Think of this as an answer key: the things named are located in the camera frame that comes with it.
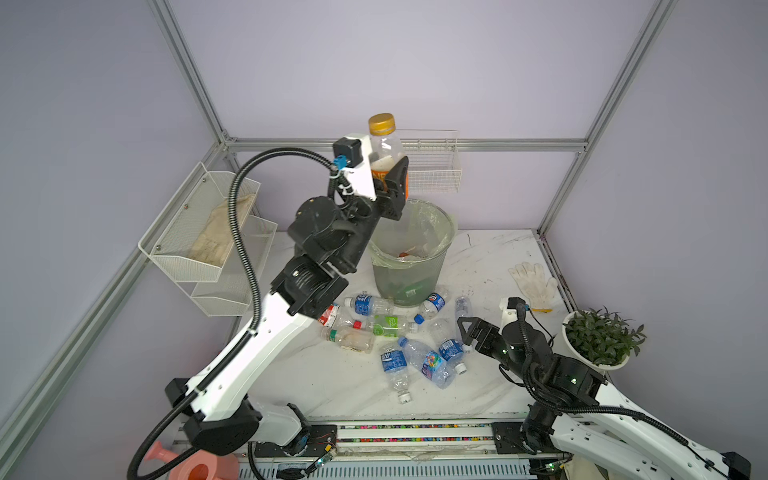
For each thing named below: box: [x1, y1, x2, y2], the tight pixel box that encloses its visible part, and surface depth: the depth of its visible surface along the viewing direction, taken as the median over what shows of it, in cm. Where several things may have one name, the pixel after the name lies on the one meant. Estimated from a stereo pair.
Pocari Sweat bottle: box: [380, 347, 412, 405], surface depth 83 cm
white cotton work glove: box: [508, 262, 558, 313], surface depth 107 cm
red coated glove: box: [144, 441, 241, 480], surface depth 62 cm
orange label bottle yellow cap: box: [368, 113, 405, 192], surface depth 45 cm
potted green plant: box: [562, 306, 647, 371], surface depth 75 cm
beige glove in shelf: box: [188, 193, 255, 266], surface depth 80 cm
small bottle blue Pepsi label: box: [414, 292, 446, 325], surface depth 97 cm
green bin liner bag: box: [369, 199, 457, 270], surface depth 93 cm
